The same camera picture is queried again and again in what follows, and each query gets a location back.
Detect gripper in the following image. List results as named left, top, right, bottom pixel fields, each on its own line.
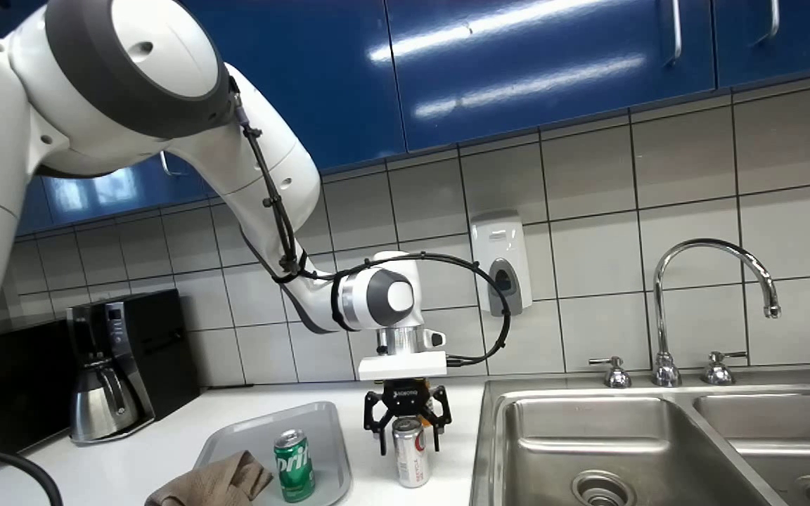
left=364, top=379, right=453, bottom=457

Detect grey can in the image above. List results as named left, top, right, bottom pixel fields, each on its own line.
left=392, top=415, right=433, bottom=489

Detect grey tray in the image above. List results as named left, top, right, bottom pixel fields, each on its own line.
left=192, top=401, right=354, bottom=506

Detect green can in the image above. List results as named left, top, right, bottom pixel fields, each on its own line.
left=273, top=429, right=316, bottom=504

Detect double steel sink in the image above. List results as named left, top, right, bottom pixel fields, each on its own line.
left=470, top=365, right=810, bottom=506

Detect white soap dispenser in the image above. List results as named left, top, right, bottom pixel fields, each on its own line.
left=470, top=210, right=534, bottom=318

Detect brown cloth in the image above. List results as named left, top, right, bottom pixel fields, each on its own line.
left=144, top=450, right=274, bottom=506

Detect chrome tap lever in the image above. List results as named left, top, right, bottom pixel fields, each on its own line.
left=701, top=350, right=749, bottom=386
left=588, top=355, right=633, bottom=389

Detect chrome tap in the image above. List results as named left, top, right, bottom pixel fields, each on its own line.
left=652, top=238, right=783, bottom=388

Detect black and silver coffee maker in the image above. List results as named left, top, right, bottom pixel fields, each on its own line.
left=65, top=288, right=203, bottom=446

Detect black microwave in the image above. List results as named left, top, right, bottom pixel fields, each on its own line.
left=0, top=318, right=79, bottom=455

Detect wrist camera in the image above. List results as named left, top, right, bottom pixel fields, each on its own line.
left=357, top=351, right=449, bottom=382

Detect silver cabinet door handle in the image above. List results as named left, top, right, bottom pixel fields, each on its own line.
left=158, top=150, right=192, bottom=178
left=663, top=0, right=684, bottom=68
left=756, top=0, right=781, bottom=47

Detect blue wall cabinet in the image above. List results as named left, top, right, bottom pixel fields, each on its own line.
left=0, top=0, right=810, bottom=237

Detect black cable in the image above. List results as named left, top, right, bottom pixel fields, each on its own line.
left=0, top=444, right=64, bottom=506

